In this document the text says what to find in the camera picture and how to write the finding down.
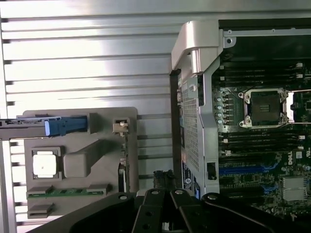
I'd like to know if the grey parts rack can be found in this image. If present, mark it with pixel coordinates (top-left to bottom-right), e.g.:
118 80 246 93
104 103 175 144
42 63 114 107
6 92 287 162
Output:
23 106 139 219

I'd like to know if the disk drive with blue caddy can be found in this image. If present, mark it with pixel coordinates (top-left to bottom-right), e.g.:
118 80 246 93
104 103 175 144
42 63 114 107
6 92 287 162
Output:
0 116 87 141

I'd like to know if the silver socket cover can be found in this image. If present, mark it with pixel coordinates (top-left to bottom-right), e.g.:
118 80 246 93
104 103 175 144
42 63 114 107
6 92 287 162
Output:
285 89 311 125

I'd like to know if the silver CPU chip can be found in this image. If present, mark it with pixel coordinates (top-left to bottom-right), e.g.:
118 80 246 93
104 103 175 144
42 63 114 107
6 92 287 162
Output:
33 151 58 178

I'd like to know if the silver finned heatsink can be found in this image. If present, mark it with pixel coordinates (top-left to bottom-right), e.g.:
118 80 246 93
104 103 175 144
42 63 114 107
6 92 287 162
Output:
282 176 306 202

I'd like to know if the long black expansion slot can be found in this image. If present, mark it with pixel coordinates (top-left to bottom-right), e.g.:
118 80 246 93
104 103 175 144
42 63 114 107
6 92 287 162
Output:
225 196 265 206
220 185 277 195
220 157 263 165

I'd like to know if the blue expansion slot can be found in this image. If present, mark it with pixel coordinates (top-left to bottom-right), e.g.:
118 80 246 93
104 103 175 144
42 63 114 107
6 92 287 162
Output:
218 166 265 175

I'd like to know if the green Dell motherboard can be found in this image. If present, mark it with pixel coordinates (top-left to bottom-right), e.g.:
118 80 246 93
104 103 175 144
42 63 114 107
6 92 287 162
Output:
211 58 311 229

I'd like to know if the silver open PC case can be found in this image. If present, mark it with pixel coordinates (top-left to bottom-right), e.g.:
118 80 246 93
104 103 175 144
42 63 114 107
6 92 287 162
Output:
170 20 311 230

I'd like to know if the CPU socket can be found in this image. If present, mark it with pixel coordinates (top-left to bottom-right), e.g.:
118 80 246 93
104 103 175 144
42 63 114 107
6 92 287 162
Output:
238 88 291 128

